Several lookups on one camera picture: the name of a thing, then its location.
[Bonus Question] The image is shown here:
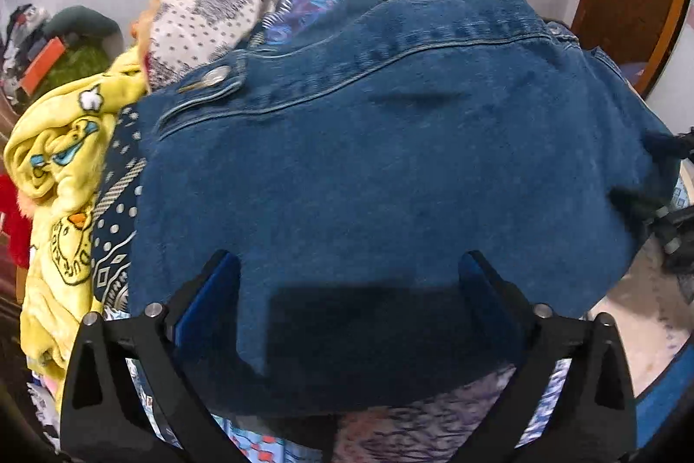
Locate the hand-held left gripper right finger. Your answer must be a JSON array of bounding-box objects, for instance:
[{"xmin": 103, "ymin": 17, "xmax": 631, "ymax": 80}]
[{"xmin": 458, "ymin": 250, "xmax": 638, "ymax": 463}]

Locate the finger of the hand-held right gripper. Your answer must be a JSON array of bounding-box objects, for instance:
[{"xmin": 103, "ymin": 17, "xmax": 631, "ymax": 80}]
[
  {"xmin": 645, "ymin": 129, "xmax": 694, "ymax": 161},
  {"xmin": 610, "ymin": 189, "xmax": 694, "ymax": 275}
]

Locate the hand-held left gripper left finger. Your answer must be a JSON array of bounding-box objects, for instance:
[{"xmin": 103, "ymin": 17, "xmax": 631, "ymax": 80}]
[{"xmin": 59, "ymin": 249, "xmax": 242, "ymax": 463}]

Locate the blue denim jacket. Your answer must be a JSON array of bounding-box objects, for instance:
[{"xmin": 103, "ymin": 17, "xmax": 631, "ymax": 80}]
[{"xmin": 127, "ymin": 0, "xmax": 682, "ymax": 414}]

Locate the pile of clothes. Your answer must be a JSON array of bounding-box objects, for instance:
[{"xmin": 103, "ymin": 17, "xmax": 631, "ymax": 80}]
[{"xmin": 0, "ymin": 4, "xmax": 53, "ymax": 87}]

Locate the yellow cartoon blanket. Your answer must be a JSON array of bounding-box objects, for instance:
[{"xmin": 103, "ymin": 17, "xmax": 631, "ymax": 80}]
[{"xmin": 4, "ymin": 48, "xmax": 151, "ymax": 384}]

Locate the red cloth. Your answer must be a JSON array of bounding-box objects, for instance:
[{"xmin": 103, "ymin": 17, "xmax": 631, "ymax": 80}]
[{"xmin": 0, "ymin": 173, "xmax": 31, "ymax": 269}]

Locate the green patterned cloth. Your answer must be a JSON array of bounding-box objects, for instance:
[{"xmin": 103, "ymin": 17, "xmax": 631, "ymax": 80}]
[{"xmin": 33, "ymin": 44, "xmax": 110, "ymax": 96}]

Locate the orange box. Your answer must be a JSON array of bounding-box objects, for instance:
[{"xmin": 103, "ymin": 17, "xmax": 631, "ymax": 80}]
[{"xmin": 20, "ymin": 37, "xmax": 67, "ymax": 93}]

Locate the blue patchwork quilt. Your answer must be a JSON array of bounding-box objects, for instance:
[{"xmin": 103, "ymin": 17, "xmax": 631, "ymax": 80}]
[{"xmin": 89, "ymin": 0, "xmax": 576, "ymax": 463}]

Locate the grey-green pillow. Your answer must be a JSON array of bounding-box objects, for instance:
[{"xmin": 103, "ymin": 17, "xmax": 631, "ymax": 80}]
[{"xmin": 43, "ymin": 6, "xmax": 123, "ymax": 47}]

